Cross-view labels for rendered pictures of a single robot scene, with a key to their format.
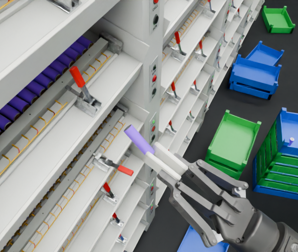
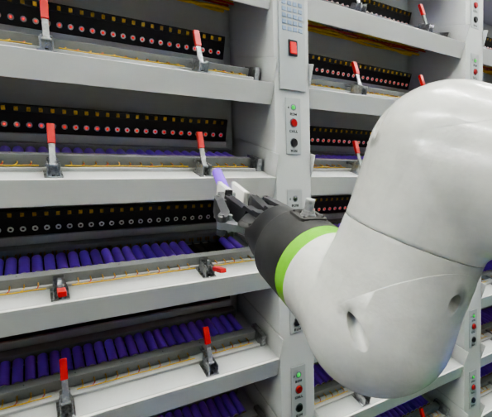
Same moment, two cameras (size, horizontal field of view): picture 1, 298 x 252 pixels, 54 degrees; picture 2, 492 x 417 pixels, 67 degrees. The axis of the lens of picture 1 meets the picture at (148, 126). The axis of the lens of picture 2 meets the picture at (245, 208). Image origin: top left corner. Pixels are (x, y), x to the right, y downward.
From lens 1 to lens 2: 61 cm
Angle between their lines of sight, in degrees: 56
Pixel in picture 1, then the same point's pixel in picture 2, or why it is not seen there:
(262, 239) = (274, 212)
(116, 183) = (227, 360)
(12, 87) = (138, 79)
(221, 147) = not seen: outside the picture
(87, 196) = (169, 282)
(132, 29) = (269, 144)
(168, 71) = not seen: hidden behind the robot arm
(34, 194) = (115, 178)
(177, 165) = (241, 194)
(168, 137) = (353, 404)
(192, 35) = not seen: hidden behind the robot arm
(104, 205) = (196, 371)
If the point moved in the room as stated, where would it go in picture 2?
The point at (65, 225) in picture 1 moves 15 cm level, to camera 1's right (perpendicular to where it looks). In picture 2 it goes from (128, 288) to (191, 299)
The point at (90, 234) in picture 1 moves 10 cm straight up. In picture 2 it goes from (156, 386) to (154, 334)
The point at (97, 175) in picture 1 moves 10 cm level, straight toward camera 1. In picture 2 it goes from (193, 276) to (172, 290)
